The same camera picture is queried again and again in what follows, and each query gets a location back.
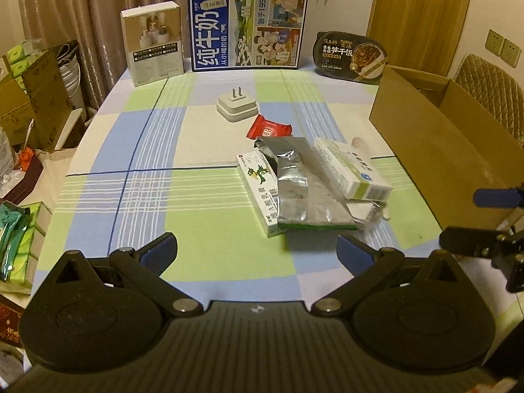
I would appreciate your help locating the quilted chair back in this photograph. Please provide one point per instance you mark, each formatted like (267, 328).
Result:
(487, 86)

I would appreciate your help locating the dark red box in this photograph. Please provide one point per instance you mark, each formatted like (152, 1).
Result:
(9, 323)

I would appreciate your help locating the dark brown box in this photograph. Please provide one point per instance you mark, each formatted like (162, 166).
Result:
(24, 176)

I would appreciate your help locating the wall socket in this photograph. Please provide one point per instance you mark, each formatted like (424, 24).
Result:
(511, 52)
(494, 41)

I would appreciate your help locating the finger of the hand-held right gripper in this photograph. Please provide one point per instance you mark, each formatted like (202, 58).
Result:
(466, 242)
(495, 197)

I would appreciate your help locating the blue milk carton box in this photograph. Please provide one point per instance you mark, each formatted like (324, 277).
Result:
(213, 28)

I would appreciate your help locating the beige product box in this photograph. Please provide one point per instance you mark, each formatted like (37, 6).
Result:
(155, 49)

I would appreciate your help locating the clear plastic packet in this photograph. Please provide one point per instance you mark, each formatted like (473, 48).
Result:
(366, 213)

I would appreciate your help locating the white plug adapter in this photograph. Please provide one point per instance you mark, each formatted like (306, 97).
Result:
(237, 108)

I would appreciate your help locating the wooden door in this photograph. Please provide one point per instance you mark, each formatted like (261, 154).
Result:
(417, 8)

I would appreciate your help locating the small brown carton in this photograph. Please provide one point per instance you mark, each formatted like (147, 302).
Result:
(12, 110)

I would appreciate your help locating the stack of white bowls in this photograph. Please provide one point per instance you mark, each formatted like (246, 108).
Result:
(70, 73)

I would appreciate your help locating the silver foil packet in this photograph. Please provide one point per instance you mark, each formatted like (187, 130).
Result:
(294, 188)

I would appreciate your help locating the teal plastic packet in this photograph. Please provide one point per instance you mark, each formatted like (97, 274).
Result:
(10, 241)

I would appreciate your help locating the green tissue pack bundle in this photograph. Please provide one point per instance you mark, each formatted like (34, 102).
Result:
(35, 237)

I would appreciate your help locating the black instant meal bowl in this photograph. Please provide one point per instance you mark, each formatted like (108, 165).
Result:
(348, 57)

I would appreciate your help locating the white medicine box bird print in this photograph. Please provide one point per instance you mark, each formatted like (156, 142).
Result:
(258, 180)

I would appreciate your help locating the brown cardboard box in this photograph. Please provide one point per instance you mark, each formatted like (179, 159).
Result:
(430, 143)

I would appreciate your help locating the red candy packet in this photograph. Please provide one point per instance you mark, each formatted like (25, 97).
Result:
(270, 129)

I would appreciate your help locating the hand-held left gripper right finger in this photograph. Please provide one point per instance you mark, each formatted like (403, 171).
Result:
(355, 254)

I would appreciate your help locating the large printed brown carton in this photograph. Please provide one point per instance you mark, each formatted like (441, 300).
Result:
(49, 98)

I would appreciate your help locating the white medicine box green stripe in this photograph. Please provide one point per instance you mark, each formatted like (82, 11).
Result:
(352, 168)

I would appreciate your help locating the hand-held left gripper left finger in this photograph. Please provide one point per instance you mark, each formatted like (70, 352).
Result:
(157, 251)

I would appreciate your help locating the checked cloth desktop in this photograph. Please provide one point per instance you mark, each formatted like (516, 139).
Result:
(143, 196)

